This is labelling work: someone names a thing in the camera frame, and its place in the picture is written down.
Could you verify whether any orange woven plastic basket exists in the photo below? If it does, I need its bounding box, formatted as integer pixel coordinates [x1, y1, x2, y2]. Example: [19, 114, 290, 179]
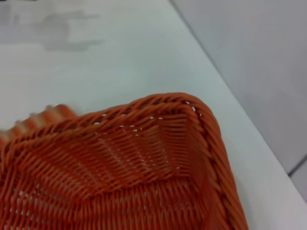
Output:
[0, 92, 249, 230]

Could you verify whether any orange white striped bread roll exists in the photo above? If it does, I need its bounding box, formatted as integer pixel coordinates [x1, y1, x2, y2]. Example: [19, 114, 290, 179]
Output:
[0, 103, 78, 142]

